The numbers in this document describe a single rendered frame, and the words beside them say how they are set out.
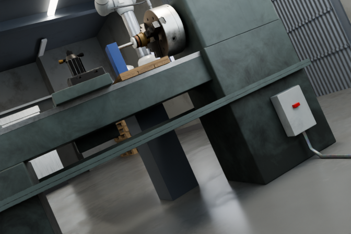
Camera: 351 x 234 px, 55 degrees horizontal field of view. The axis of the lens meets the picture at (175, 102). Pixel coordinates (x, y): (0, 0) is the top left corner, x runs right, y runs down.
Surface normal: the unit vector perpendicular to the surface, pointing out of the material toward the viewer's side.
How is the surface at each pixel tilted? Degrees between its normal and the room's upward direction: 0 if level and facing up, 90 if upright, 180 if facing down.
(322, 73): 90
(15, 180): 90
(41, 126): 90
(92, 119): 90
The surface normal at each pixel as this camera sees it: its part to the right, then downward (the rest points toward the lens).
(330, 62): -0.80, 0.36
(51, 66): 0.44, -0.21
